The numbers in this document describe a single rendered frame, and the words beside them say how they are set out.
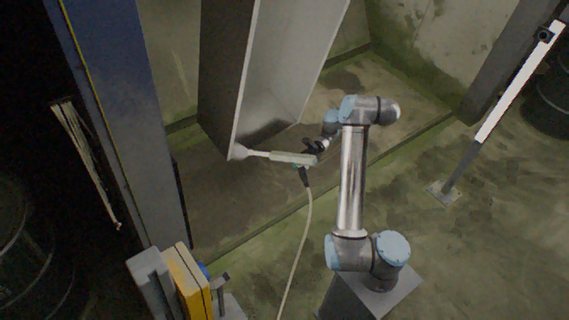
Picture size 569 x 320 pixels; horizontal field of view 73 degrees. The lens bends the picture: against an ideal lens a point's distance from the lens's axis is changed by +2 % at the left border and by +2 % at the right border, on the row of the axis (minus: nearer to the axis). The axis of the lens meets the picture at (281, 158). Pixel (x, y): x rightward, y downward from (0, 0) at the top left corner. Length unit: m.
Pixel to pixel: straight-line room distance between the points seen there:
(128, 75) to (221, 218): 1.74
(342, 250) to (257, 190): 1.28
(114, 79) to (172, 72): 2.05
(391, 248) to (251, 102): 1.48
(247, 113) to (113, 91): 1.66
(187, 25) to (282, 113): 1.01
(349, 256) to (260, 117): 1.32
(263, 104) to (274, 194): 0.65
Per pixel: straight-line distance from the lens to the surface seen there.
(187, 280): 0.83
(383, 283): 1.83
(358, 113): 1.57
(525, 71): 2.48
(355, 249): 1.63
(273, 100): 2.75
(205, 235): 2.60
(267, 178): 2.85
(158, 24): 3.08
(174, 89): 3.09
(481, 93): 3.66
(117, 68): 1.03
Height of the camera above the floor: 2.30
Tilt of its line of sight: 49 degrees down
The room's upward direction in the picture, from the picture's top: 7 degrees clockwise
